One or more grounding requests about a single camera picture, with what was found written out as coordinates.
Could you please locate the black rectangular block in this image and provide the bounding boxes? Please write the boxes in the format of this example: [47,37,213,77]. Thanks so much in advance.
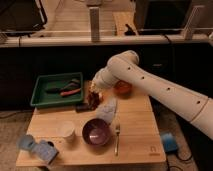
[75,103,89,113]

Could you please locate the green plastic tray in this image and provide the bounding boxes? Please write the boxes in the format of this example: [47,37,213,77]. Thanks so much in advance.
[30,72,84,109]

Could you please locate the light blue cloth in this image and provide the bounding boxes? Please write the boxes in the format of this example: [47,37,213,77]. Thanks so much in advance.
[96,98,117,124]

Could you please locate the black handled tool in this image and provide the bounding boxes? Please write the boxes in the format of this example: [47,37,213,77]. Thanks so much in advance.
[45,79,80,94]

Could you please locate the light blue cup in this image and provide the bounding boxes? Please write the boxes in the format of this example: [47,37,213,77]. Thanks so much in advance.
[18,134,36,151]

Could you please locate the red handled tool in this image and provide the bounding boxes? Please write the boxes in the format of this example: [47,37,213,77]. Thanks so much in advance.
[60,88,81,97]

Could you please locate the dark purple grapes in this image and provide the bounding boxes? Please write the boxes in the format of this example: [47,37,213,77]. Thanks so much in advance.
[87,92,103,110]

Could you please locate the purple bowl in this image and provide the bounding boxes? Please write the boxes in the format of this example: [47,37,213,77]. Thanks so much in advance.
[82,118,111,146]

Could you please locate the white horizontal rail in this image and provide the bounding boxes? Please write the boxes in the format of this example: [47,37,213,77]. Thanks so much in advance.
[0,33,213,48]

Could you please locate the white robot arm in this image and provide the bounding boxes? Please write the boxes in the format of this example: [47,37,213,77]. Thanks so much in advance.
[90,50,213,140]

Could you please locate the silver fork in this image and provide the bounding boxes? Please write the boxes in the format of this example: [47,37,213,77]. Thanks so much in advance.
[114,124,120,156]

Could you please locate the white paper cup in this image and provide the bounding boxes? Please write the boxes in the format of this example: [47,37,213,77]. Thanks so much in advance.
[58,121,75,142]

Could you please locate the blue tape roll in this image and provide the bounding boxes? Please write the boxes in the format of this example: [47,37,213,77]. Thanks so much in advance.
[160,133,178,153]

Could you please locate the red bowl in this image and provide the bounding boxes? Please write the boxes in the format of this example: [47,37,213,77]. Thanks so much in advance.
[113,81,132,96]

